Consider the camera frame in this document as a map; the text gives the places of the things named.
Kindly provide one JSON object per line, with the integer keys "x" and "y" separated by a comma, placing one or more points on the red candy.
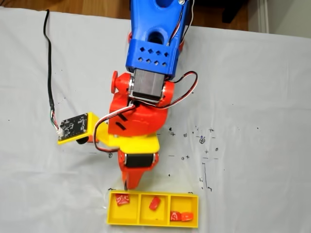
{"x": 154, "y": 204}
{"x": 122, "y": 200}
{"x": 175, "y": 216}

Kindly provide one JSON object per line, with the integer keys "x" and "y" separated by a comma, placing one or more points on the yellow three-compartment box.
{"x": 124, "y": 216}

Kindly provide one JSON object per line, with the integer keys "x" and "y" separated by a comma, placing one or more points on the white plastic table cover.
{"x": 255, "y": 97}

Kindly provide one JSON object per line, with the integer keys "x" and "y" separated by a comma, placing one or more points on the camera board in yellow mount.
{"x": 73, "y": 126}

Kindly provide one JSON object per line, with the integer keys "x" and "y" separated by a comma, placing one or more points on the white wall baseboard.
{"x": 262, "y": 14}

